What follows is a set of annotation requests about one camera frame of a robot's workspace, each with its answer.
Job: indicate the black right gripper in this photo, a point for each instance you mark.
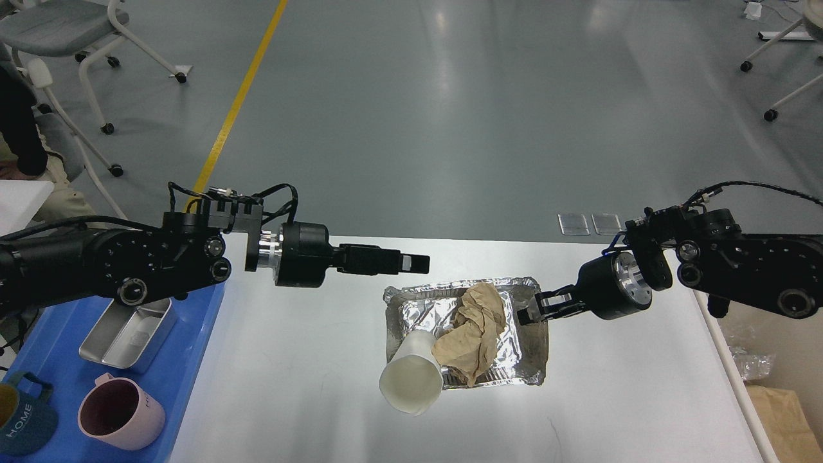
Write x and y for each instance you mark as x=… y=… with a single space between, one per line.
x=610 y=286

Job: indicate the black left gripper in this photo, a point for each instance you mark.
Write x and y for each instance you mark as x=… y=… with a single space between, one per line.
x=299 y=253

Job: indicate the aluminium foil tray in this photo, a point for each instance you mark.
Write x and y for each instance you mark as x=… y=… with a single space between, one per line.
x=523 y=351

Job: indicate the brown paper ball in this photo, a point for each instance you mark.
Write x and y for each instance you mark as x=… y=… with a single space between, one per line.
x=471 y=346

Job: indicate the cream paper cup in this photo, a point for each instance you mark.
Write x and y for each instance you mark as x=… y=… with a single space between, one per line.
x=412 y=381

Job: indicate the rectangular metal tin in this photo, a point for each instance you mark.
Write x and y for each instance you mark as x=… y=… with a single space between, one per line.
x=129 y=338

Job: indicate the pink ribbed mug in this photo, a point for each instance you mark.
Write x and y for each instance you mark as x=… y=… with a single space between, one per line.
x=120 y=413

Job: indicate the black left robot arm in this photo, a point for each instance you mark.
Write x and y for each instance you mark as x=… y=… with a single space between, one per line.
x=133 y=263

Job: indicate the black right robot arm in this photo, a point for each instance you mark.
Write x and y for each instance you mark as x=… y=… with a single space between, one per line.
x=704 y=250

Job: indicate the left metal floor plate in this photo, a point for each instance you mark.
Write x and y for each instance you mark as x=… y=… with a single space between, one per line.
x=573 y=224

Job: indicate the metal floor plate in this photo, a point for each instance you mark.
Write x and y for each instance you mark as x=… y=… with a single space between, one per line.
x=573 y=224
x=607 y=223

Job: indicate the right metal floor plate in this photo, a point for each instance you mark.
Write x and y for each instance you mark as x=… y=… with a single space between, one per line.
x=607 y=223

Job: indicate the crumpled clear plastic wrap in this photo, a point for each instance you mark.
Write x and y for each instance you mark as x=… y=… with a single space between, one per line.
x=752 y=366

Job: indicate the beige plastic bin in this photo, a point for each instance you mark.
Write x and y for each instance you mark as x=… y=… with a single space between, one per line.
x=774 y=367

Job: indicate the blue plastic tray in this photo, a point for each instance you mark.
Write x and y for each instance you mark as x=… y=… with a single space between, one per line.
x=52 y=353

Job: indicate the white side table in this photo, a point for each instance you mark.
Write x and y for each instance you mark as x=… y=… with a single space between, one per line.
x=20 y=200

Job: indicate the seated person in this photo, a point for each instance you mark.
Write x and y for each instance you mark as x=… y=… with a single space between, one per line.
x=26 y=155

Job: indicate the white floor power adapter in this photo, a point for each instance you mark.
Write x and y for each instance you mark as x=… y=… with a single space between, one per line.
x=753 y=10

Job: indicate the dark blue home mug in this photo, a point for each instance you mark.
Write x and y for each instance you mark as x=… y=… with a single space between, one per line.
x=27 y=422

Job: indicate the grey office chair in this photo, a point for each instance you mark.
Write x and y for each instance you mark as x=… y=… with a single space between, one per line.
x=86 y=30

